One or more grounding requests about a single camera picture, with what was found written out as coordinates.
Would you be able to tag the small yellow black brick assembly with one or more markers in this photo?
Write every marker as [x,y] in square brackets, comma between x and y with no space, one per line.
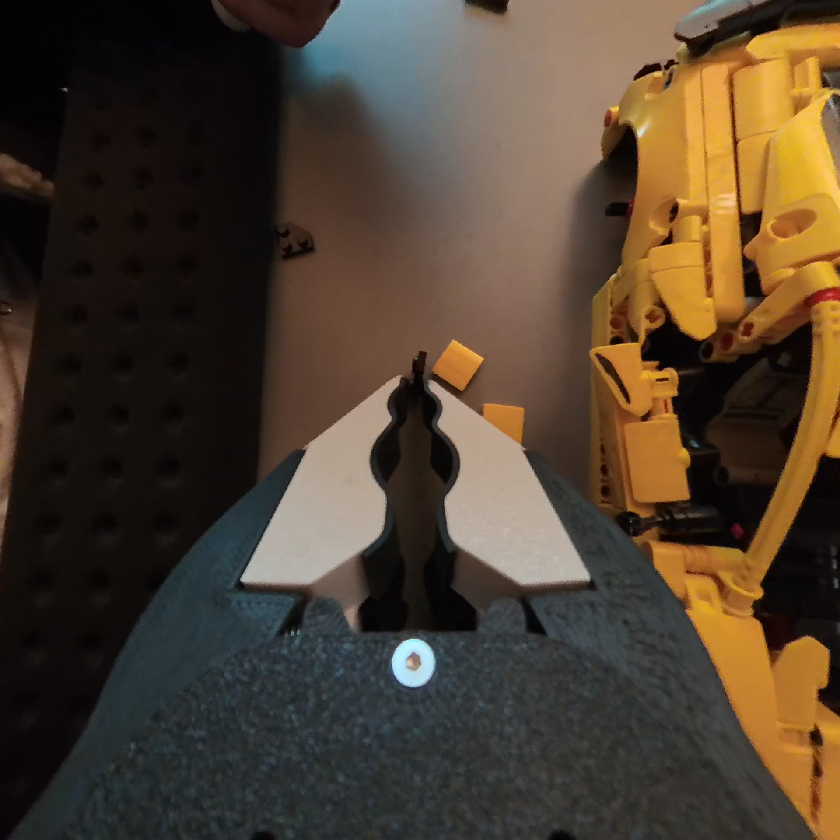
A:
[420,367]

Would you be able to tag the yellow curved slope piece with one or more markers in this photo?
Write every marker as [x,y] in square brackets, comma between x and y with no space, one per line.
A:
[505,420]
[457,364]

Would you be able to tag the person's left hand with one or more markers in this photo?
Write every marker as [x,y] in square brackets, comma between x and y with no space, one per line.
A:
[289,16]

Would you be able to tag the yellow toy brick car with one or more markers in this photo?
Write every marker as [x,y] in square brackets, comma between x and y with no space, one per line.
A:
[722,328]

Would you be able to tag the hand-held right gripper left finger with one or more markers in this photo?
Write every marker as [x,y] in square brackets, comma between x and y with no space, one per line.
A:
[315,525]

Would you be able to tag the grey desk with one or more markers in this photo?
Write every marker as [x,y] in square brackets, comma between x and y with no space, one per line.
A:
[459,197]

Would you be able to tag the long black pin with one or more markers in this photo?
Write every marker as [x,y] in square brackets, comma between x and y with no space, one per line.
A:
[485,4]

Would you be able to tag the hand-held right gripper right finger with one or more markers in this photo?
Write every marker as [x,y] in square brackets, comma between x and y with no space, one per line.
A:
[518,525]

